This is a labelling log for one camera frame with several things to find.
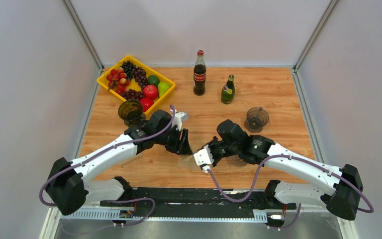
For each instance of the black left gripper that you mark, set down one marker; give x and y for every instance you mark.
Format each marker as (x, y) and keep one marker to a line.
(181, 147)

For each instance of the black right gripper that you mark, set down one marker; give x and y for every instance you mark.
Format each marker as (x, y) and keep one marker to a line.
(210, 144)

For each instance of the grey coffee dripper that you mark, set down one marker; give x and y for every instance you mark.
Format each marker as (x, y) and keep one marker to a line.
(256, 119)

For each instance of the amber coffee dripper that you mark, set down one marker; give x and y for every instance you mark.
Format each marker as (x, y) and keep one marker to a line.
(131, 112)

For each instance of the brown paper coffee filter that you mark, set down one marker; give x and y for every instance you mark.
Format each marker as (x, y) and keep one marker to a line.
(187, 162)

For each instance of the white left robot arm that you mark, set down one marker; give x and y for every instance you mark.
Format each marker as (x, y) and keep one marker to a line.
(71, 184)

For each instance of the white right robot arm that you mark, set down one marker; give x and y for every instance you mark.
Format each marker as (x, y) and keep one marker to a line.
(338, 189)

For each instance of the glass carafe right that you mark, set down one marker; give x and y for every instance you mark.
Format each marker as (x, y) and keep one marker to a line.
(236, 161)

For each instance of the green glass bottle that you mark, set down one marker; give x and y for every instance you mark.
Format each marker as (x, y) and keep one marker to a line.
(228, 90)

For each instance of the red apple lower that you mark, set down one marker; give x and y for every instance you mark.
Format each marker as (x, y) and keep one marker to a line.
(147, 103)

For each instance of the red apple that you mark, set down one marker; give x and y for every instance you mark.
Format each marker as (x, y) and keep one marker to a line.
(147, 103)
(151, 91)

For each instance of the green pear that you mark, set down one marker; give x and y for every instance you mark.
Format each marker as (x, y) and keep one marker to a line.
(163, 87)

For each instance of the red apple upper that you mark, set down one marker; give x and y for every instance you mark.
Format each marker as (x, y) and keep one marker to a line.
(151, 91)

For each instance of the yellow plastic fruit tray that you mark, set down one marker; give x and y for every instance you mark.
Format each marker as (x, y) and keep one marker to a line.
(133, 85)

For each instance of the dark grape bunch lower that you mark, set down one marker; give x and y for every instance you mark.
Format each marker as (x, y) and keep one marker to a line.
(132, 94)

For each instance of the dark grape bunch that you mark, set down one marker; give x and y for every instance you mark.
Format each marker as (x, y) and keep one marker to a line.
(132, 94)
(136, 73)

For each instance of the green lime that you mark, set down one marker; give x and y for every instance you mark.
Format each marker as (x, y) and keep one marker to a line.
(153, 80)

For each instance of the cola glass bottle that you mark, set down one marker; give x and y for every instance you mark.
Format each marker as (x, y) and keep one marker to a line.
(199, 74)

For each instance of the dark grape bunch upper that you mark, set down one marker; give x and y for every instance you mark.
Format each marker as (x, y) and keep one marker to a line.
(136, 73)

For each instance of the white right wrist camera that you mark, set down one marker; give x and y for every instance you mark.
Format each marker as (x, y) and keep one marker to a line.
(203, 158)

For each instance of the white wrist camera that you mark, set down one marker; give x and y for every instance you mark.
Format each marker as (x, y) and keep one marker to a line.
(179, 119)
(203, 158)

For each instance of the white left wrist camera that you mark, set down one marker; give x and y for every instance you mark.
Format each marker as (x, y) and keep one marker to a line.
(179, 119)

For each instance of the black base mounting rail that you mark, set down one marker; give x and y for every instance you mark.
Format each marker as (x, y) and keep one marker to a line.
(201, 203)

